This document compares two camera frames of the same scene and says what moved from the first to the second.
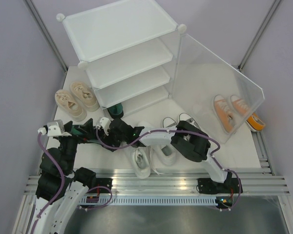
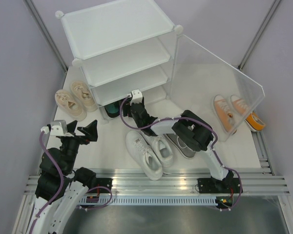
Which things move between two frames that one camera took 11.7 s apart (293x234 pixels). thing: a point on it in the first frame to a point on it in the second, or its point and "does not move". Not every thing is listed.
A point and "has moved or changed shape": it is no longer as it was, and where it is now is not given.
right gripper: [108, 139] to [142, 104]
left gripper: [88, 128] does not move
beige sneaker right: [85, 95] does not move
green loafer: [76, 131] has moved or changed shape
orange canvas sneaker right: [253, 121] does not move
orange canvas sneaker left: [225, 114] does not move
